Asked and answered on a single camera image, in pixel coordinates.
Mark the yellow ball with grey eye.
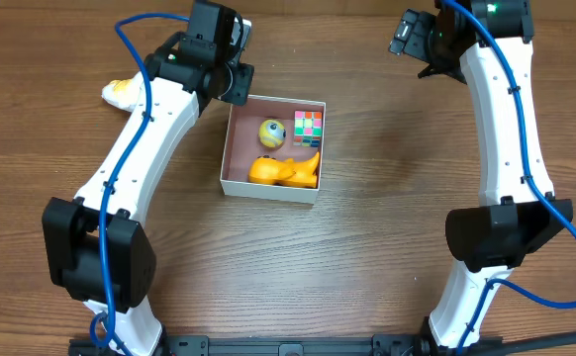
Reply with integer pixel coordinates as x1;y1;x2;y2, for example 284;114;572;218
258;119;286;149

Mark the colourful puzzle cube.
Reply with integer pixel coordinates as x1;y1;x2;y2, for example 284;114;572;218
293;111;323;147

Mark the orange dinosaur toy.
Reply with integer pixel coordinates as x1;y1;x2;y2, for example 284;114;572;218
248;152;321;189

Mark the white plush duck toy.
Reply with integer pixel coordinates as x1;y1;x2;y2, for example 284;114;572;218
101;77;143;112

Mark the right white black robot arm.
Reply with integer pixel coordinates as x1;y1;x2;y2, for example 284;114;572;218
389;1;573;355

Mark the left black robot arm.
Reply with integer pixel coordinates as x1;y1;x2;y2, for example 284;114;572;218
42;1;254;355

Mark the right blue cable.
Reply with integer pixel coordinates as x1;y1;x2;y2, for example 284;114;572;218
440;0;576;356

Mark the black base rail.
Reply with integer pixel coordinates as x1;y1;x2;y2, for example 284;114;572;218
67;323;505;356

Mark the thick black cable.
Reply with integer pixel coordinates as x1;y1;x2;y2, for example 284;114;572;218
458;326;576;356

